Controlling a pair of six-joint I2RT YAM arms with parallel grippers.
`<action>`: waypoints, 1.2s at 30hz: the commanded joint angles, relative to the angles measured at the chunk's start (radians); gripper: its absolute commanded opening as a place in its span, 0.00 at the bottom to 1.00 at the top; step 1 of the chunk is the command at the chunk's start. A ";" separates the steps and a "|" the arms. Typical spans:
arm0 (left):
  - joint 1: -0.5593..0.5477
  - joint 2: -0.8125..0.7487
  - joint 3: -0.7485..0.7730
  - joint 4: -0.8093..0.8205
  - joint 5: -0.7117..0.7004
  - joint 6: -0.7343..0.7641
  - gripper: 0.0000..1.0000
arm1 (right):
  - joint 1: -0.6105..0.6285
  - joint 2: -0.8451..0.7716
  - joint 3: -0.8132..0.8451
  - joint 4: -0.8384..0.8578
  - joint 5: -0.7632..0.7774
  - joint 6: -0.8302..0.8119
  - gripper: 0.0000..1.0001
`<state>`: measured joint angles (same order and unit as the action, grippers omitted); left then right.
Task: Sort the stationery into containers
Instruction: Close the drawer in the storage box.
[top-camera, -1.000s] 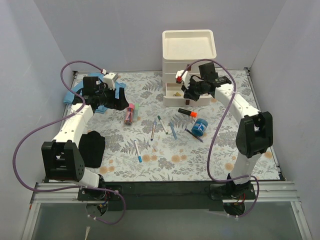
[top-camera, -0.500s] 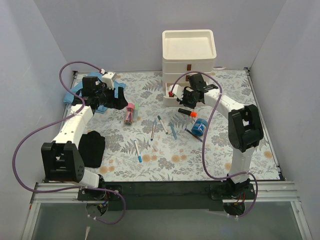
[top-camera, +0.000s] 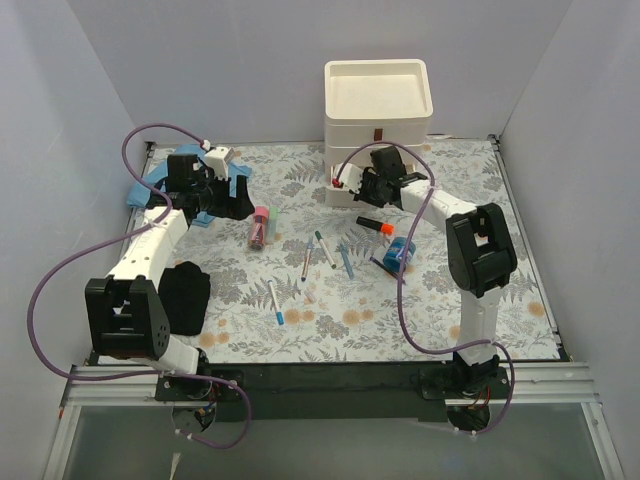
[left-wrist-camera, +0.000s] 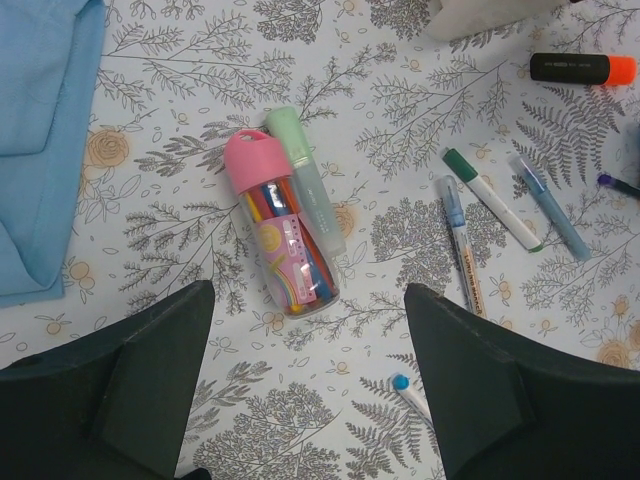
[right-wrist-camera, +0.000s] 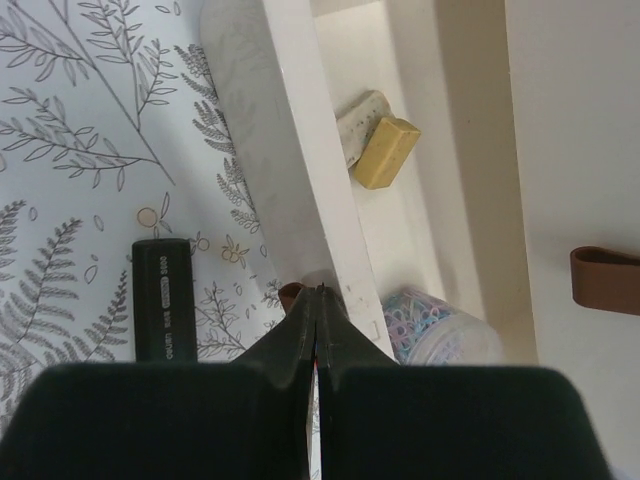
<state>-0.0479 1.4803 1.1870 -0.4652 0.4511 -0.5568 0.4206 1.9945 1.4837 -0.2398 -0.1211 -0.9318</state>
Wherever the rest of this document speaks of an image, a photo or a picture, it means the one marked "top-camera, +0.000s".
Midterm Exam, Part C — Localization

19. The light green eraser stick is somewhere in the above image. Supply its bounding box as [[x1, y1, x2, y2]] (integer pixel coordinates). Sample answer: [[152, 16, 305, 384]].
[[265, 206, 279, 245]]

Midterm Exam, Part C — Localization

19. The black orange highlighter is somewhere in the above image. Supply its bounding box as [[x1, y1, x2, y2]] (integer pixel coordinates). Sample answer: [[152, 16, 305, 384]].
[[356, 216, 394, 235]]

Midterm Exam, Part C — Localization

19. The white drawer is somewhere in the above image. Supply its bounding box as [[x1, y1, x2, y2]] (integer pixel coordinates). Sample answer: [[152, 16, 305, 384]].
[[325, 181, 373, 209]]

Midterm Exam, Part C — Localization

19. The green-capped white marker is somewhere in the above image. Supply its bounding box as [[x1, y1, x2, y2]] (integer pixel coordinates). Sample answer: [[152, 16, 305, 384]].
[[314, 230, 337, 270]]

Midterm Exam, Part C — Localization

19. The purple slim marker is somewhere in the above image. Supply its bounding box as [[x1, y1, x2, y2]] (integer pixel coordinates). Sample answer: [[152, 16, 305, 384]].
[[301, 236, 314, 282]]

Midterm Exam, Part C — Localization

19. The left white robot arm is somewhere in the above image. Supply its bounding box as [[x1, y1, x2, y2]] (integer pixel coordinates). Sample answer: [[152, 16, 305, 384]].
[[85, 147, 255, 400]]

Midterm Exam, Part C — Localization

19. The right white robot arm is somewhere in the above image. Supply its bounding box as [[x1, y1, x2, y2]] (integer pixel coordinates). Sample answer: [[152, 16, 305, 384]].
[[334, 142, 517, 398]]

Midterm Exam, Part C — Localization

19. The pink-capped clear tube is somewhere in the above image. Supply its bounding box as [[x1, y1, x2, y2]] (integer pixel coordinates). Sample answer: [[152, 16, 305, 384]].
[[248, 206, 269, 251]]

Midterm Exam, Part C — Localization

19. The blue cloth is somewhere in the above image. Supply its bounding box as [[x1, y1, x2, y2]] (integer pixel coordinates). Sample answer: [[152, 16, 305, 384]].
[[126, 143, 251, 229]]

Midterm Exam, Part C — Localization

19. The blue round jar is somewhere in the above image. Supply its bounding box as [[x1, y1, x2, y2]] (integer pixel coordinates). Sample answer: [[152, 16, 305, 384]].
[[382, 237, 416, 273]]

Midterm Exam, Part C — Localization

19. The blue marker pen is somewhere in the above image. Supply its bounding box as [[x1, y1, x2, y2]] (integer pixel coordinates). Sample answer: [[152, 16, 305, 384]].
[[339, 242, 355, 280]]

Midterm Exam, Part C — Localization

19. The white three-drawer organizer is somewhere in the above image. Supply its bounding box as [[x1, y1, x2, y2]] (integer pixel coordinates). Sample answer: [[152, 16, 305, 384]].
[[324, 59, 433, 185]]

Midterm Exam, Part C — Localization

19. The purple pen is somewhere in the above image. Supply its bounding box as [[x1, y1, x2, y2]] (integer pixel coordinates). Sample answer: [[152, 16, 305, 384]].
[[369, 256, 406, 284]]

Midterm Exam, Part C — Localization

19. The floral table mat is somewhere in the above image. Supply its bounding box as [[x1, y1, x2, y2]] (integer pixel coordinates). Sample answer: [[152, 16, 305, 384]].
[[97, 139, 559, 364]]

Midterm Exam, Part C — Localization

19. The black cloth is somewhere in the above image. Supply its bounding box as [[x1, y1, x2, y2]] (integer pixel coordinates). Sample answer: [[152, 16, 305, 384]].
[[158, 261, 211, 336]]

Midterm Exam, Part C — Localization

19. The white marker blue cap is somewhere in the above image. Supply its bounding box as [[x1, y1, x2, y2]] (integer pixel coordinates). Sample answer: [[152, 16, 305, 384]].
[[267, 280, 285, 326]]

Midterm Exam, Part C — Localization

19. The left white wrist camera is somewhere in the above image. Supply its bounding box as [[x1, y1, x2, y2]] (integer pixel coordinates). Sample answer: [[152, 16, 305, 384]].
[[202, 146, 235, 180]]

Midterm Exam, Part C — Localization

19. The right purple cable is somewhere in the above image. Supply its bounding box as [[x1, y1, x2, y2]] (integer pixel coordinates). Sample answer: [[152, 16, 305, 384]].
[[332, 141, 515, 437]]

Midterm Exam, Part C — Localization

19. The purple cable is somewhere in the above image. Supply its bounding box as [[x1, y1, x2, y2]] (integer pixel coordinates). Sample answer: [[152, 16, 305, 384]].
[[332, 141, 515, 437], [27, 122, 253, 449]]

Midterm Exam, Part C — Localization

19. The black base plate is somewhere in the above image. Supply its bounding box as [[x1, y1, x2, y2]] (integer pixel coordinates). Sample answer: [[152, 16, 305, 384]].
[[154, 363, 514, 424]]

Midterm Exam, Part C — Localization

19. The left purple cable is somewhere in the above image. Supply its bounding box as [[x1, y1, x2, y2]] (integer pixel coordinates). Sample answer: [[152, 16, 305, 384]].
[[27, 122, 253, 449]]

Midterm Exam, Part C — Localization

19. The aluminium front rail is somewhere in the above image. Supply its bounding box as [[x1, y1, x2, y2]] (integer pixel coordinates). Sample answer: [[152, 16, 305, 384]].
[[45, 362, 624, 479]]

